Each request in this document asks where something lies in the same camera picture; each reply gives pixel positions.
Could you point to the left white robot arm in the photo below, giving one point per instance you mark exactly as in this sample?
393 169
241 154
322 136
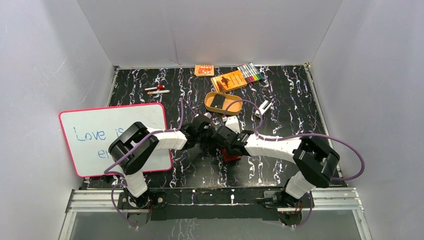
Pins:
131 150

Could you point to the coloured marker set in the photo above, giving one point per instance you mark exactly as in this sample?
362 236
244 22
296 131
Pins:
250 73

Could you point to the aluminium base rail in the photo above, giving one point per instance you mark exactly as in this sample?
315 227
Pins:
217 203

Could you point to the orange white marker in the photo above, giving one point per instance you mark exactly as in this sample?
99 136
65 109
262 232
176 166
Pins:
158 92

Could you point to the orange book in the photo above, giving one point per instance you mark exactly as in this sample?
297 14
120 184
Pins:
229 81

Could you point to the black credit card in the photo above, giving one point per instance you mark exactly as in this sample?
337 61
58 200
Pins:
218 101

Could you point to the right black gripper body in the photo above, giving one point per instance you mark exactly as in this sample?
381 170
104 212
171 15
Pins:
238 134

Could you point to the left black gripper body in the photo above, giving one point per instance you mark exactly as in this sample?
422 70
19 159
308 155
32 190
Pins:
208 140

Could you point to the small orange card box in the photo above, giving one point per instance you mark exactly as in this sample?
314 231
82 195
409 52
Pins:
204 70

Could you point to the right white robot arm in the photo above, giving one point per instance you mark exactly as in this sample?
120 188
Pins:
315 159

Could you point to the red card holder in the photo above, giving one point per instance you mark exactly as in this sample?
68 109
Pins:
229 158

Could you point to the yellow oval tray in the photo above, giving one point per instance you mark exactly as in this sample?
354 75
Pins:
232 105

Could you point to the pink framed whiteboard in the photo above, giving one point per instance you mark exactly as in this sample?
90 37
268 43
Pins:
90 132

